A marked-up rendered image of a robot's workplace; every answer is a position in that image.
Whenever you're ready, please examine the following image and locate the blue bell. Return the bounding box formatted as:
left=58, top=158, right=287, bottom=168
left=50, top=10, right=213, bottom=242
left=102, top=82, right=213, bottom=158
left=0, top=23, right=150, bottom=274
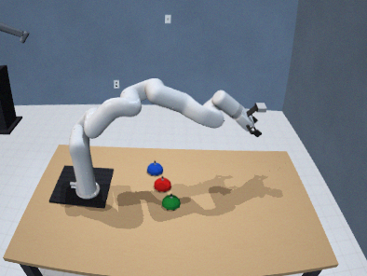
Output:
left=147, top=161, right=163, bottom=176

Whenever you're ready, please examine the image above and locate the red dome bell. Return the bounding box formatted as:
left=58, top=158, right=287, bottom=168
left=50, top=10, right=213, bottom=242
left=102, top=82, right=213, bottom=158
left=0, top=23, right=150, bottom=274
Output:
left=154, top=176, right=171, bottom=192

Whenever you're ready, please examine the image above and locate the green bell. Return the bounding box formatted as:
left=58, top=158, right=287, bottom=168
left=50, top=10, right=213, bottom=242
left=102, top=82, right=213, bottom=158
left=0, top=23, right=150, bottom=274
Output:
left=162, top=194, right=181, bottom=211

